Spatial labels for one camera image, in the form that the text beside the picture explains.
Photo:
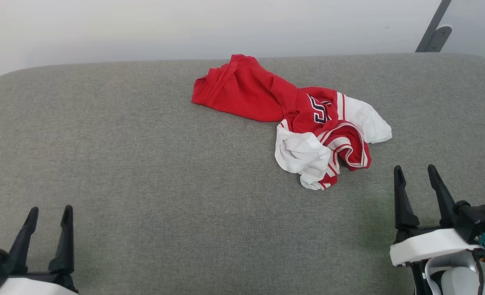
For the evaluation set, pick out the red and white garment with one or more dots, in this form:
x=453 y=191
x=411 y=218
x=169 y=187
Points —
x=250 y=88

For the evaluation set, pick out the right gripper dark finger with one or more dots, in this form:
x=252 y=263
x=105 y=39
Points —
x=443 y=200
x=402 y=205

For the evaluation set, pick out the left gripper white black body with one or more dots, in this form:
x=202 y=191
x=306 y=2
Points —
x=37 y=287

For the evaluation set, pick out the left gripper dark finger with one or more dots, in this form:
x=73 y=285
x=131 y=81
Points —
x=23 y=246
x=64 y=246

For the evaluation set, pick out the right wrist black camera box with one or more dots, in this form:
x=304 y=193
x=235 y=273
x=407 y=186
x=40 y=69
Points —
x=478 y=219

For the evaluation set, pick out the grey metal bracket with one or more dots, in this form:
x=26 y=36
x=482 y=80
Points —
x=435 y=35

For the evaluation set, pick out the grey fabric sofa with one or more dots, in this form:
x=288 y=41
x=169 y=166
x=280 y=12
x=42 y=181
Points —
x=144 y=164

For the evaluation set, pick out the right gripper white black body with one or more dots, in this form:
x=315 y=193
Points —
x=431 y=246

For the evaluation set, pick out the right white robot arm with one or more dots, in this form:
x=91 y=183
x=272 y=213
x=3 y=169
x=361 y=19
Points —
x=457 y=282

